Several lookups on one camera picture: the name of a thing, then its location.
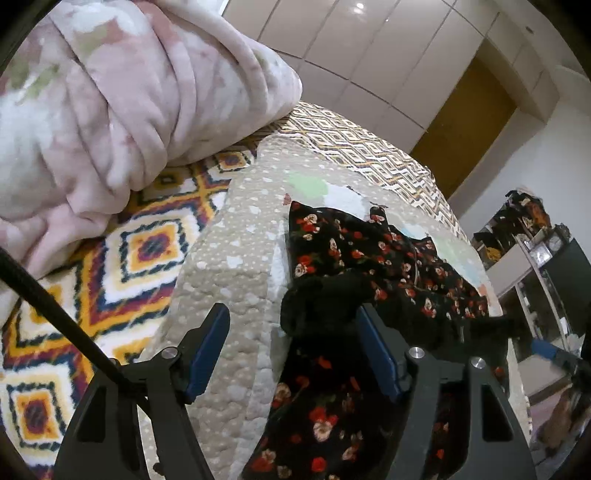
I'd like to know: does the geometric diamond patterned bedspread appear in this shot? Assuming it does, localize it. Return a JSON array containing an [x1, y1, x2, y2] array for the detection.
[[0, 100, 463, 480]]

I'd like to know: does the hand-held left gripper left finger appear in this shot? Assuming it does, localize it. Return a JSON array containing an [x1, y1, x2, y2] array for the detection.
[[53, 303, 231, 480]]

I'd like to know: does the pink fleece blanket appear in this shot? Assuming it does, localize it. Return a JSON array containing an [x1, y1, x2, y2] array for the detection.
[[0, 0, 304, 321]]

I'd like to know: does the person's right forearm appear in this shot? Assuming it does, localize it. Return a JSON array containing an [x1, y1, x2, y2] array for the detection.
[[534, 385, 586, 455]]

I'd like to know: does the white shelf unit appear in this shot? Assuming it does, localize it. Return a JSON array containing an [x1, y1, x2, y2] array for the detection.
[[485, 237, 591, 401]]

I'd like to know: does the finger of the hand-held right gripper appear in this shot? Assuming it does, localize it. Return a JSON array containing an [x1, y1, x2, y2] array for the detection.
[[530, 339, 583, 367]]

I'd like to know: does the pile of clothes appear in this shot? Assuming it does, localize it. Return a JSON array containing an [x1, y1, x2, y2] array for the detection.
[[472, 188, 554, 265]]

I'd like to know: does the black cable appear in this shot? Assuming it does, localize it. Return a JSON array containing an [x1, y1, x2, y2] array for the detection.
[[0, 247, 155, 418]]

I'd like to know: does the beige dotted patchwork quilt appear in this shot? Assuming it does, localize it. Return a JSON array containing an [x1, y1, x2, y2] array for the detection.
[[139, 135, 533, 480]]

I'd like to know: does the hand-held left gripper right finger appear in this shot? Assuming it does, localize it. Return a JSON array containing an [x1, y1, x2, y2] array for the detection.
[[355, 305, 539, 480]]

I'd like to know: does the brown wooden door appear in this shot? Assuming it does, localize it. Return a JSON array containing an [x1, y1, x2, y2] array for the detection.
[[408, 68, 518, 200]]

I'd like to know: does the black floral garment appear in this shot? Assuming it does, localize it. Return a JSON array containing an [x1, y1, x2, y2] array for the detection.
[[240, 198, 528, 480]]

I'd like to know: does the white wardrobe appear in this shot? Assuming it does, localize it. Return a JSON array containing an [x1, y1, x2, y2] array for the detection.
[[222, 0, 557, 160]]

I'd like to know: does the black television screen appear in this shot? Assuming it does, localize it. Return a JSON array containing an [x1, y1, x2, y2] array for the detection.
[[540, 237, 591, 357]]

